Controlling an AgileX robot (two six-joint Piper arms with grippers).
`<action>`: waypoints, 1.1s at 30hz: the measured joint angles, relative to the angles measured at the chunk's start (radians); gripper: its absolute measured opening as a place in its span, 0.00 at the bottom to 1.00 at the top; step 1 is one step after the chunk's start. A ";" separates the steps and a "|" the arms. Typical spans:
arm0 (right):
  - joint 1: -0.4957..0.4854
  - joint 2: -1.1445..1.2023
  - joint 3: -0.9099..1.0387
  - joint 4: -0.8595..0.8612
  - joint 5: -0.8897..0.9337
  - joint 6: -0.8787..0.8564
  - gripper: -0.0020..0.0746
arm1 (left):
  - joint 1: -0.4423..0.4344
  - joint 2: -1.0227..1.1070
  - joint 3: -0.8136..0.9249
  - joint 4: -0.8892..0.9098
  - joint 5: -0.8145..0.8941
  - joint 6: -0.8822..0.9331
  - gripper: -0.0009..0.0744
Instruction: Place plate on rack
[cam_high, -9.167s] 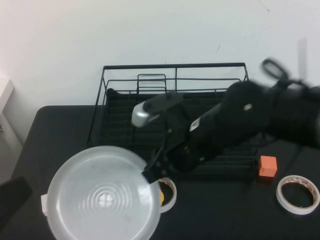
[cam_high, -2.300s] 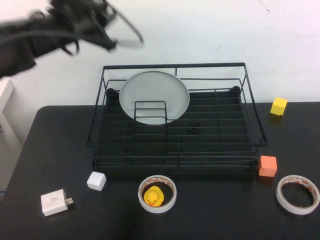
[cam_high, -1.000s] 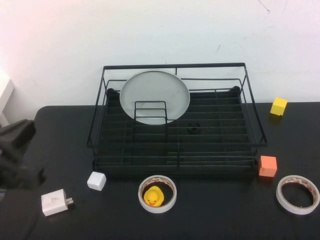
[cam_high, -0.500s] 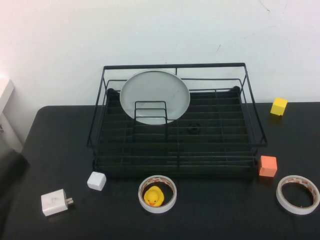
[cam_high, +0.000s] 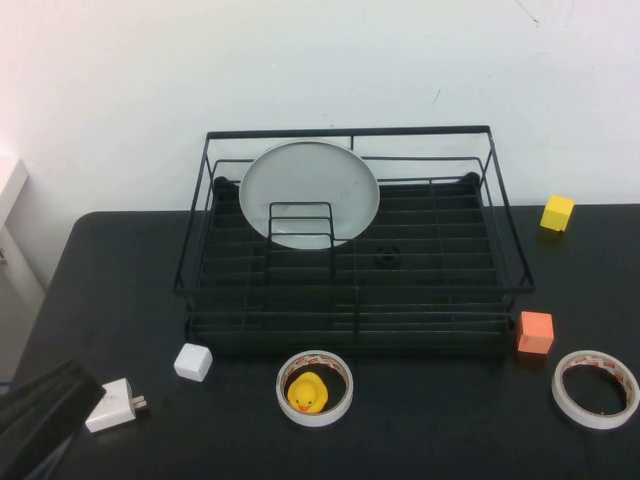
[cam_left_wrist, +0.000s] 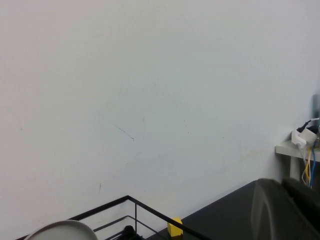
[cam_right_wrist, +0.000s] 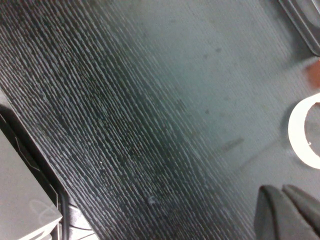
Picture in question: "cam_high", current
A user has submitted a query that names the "white cube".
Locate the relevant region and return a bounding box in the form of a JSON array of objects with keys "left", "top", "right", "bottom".
[{"left": 173, "top": 342, "right": 214, "bottom": 384}]

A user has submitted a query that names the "black wire dish rack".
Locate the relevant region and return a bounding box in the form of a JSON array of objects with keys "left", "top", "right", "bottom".
[{"left": 172, "top": 124, "right": 536, "bottom": 356}]

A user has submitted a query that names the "white tape roll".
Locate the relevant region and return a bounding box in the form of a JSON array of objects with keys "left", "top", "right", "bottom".
[
  {"left": 551, "top": 349, "right": 640, "bottom": 430},
  {"left": 275, "top": 349, "right": 355, "bottom": 428}
]

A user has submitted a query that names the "white power adapter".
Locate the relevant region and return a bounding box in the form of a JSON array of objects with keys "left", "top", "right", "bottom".
[{"left": 84, "top": 378, "right": 150, "bottom": 434}]

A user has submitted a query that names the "grey round plate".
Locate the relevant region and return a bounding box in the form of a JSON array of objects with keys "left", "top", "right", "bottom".
[{"left": 238, "top": 139, "right": 381, "bottom": 251}]

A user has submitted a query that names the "orange cube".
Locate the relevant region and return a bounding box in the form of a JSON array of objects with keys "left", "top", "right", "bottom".
[{"left": 516, "top": 310, "right": 555, "bottom": 357}]

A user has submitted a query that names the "yellow cube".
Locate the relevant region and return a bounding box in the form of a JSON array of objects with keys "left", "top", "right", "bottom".
[{"left": 539, "top": 194, "right": 577, "bottom": 233}]

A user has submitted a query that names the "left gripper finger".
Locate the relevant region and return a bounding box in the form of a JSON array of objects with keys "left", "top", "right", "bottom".
[
  {"left": 0, "top": 382, "right": 107, "bottom": 480},
  {"left": 0, "top": 359, "right": 101, "bottom": 434}
]

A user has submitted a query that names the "yellow rubber duck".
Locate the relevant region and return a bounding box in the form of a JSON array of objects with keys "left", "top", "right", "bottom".
[{"left": 287, "top": 371, "right": 330, "bottom": 414}]

